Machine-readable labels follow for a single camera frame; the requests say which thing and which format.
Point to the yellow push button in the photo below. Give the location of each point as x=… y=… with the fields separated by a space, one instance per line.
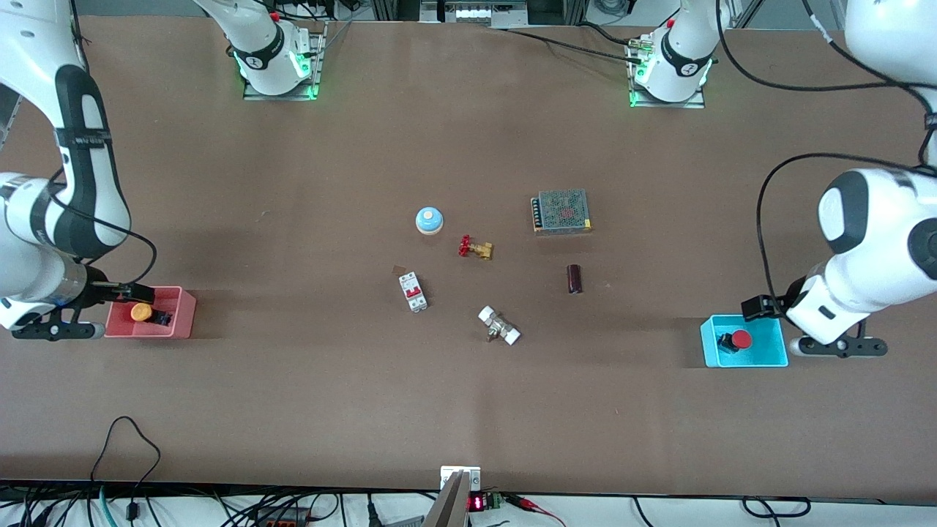
x=140 y=312

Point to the red push button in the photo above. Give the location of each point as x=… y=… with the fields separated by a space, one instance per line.
x=741 y=339

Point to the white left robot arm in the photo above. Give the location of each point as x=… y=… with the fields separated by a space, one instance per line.
x=886 y=241

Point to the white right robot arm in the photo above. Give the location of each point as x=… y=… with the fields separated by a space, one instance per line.
x=29 y=44

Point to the blue plastic bin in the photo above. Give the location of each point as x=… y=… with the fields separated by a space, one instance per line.
x=768 y=355

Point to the pink plastic bin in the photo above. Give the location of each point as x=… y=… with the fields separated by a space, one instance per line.
x=179 y=326

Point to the dark red cylinder capacitor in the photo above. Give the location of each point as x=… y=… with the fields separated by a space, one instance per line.
x=575 y=279

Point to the metal mesh power supply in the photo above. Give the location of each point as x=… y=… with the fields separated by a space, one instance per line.
x=562 y=211

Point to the white metal fitting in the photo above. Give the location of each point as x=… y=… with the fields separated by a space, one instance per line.
x=499 y=326

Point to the black orange connector box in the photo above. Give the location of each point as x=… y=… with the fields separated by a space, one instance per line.
x=282 y=518

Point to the red clip lead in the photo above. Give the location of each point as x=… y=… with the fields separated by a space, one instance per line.
x=531 y=505

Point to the blue dome bell button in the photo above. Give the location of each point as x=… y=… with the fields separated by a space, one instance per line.
x=430 y=219

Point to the red LED display module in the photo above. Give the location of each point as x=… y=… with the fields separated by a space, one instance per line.
x=476 y=503

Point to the white power strip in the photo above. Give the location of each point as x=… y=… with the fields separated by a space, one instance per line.
x=476 y=13

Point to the aluminium frame rail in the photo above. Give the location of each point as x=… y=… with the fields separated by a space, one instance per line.
x=6 y=124

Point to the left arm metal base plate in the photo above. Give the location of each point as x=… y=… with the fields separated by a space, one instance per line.
x=673 y=105

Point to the white circuit breaker red switch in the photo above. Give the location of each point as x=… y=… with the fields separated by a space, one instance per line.
x=413 y=291

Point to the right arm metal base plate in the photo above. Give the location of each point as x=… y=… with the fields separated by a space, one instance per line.
x=319 y=58

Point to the silver camera mount bracket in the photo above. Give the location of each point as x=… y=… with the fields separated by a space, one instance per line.
x=474 y=479

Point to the grey camera mount bar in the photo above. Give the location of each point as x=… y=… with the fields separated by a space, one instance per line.
x=448 y=509

